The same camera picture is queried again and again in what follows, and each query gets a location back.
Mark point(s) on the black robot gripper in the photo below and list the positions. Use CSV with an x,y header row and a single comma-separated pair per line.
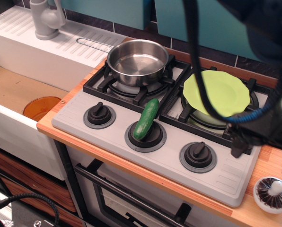
x,y
265,130

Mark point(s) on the white toy mushroom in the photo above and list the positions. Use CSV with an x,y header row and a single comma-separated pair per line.
x,y
267,193

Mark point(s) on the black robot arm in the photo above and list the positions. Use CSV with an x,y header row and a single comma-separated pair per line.
x,y
263,20

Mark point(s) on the grey toy stove top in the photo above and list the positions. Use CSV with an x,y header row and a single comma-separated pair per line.
x,y
226,182

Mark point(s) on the black right stove knob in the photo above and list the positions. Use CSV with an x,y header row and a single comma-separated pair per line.
x,y
198,157

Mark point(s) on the black stove knob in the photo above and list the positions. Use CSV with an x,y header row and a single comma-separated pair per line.
x,y
198,157
154,139
99,116

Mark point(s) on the light green plastic plate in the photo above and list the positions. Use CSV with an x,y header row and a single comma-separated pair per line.
x,y
226,93

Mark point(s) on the black middle stove knob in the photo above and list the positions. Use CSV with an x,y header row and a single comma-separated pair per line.
x,y
154,139

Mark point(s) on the green toy pickle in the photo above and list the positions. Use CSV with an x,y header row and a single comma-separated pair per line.
x,y
146,120

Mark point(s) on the stainless steel pot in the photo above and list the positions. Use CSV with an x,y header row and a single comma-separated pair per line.
x,y
135,63

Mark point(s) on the black left stove knob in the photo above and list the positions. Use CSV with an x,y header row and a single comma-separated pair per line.
x,y
99,116

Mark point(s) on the black right burner grate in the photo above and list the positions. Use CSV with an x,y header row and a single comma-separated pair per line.
x,y
180,114

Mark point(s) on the black burner grate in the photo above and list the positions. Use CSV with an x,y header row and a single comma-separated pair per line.
x,y
103,86
180,114

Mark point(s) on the toy oven door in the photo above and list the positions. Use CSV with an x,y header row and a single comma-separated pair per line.
x,y
168,202

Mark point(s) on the black left burner grate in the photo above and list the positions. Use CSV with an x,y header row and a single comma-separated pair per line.
x,y
103,86

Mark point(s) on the wooden drawer front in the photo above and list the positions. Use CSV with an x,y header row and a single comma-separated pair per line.
x,y
17,176

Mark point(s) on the grey toy faucet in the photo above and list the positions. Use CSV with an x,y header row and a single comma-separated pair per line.
x,y
47,21

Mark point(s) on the white toy sink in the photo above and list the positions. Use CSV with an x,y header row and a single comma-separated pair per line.
x,y
31,68

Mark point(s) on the black oven door handle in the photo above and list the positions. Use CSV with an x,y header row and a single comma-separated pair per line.
x,y
126,207

